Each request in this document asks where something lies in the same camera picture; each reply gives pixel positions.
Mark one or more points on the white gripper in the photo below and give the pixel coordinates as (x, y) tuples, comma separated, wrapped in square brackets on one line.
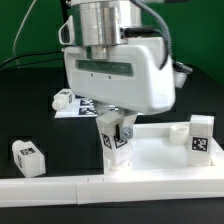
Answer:
[(138, 76)]

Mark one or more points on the white square tabletop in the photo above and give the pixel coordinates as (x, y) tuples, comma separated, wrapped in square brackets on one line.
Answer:
[(165, 145)]

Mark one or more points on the white sheet with tags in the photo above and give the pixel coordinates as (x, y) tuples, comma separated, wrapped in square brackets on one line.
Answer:
[(80, 107)]

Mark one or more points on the white L-shaped obstacle fence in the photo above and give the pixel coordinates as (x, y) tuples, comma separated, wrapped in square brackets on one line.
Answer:
[(192, 182)]

